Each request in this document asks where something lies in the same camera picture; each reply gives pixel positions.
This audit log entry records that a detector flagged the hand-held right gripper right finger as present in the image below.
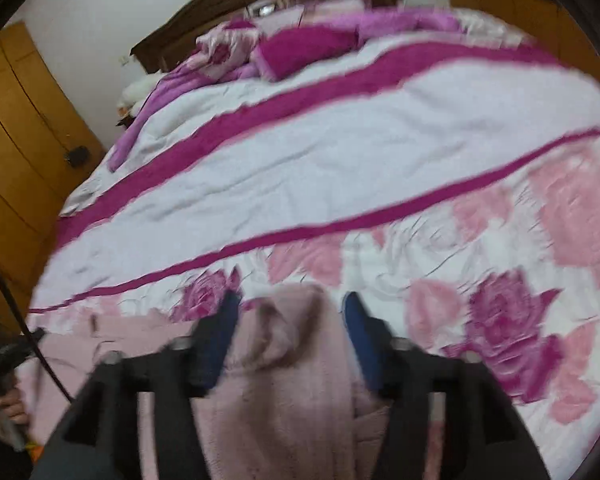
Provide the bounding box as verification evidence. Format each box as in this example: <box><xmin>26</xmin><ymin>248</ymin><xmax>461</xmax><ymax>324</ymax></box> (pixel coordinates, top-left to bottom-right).
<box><xmin>342</xmin><ymin>291</ymin><xmax>551</xmax><ymax>480</ymax></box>

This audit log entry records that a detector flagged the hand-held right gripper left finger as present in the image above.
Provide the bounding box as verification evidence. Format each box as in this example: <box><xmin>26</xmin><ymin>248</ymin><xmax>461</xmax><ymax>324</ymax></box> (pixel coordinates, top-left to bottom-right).
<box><xmin>30</xmin><ymin>290</ymin><xmax>243</xmax><ymax>480</ymax></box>

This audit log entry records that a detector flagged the pink knit sweater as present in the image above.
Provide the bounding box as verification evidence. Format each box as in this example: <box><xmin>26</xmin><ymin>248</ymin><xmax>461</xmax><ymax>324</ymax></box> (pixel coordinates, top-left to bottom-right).
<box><xmin>17</xmin><ymin>282</ymin><xmax>446</xmax><ymax>480</ymax></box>

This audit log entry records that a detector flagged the person's left hand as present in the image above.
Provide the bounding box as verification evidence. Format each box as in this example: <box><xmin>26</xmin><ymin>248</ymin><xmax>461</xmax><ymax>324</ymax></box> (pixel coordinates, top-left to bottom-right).
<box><xmin>0</xmin><ymin>387</ymin><xmax>31</xmax><ymax>438</ymax></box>

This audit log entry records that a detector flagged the floral striped quilt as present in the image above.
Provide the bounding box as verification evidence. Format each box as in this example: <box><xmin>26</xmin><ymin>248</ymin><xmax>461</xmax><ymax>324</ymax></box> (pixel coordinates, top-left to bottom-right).
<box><xmin>27</xmin><ymin>7</ymin><xmax>600</xmax><ymax>480</ymax></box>

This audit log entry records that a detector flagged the orange wooden wardrobe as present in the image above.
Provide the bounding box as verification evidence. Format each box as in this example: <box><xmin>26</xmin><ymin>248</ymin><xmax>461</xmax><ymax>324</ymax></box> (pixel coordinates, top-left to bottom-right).
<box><xmin>0</xmin><ymin>20</ymin><xmax>106</xmax><ymax>321</ymax></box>

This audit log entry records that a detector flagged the white pillow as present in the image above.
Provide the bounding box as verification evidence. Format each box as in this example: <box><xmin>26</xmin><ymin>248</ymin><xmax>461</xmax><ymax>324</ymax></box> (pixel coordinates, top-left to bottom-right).
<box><xmin>117</xmin><ymin>74</ymin><xmax>163</xmax><ymax>116</ymax></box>

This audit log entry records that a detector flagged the pink floral bundled bedding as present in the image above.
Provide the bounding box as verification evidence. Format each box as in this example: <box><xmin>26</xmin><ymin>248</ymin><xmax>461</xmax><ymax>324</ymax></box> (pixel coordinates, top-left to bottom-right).
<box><xmin>195</xmin><ymin>20</ymin><xmax>261</xmax><ymax>78</ymax></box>

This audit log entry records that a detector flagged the magenta plush blanket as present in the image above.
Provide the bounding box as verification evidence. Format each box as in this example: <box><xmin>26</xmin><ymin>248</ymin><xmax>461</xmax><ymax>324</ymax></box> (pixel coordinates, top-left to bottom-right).
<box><xmin>252</xmin><ymin>25</ymin><xmax>361</xmax><ymax>81</ymax></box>

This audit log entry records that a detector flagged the dark wooden headboard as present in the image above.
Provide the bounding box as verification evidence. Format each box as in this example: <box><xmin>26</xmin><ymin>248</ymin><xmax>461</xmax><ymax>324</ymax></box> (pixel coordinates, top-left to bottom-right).
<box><xmin>130</xmin><ymin>0</ymin><xmax>403</xmax><ymax>73</ymax></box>

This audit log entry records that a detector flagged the wooden dresser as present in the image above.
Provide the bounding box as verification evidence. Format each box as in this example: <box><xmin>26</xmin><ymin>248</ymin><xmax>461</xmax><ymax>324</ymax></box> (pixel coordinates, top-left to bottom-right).
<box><xmin>447</xmin><ymin>0</ymin><xmax>600</xmax><ymax>91</ymax></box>

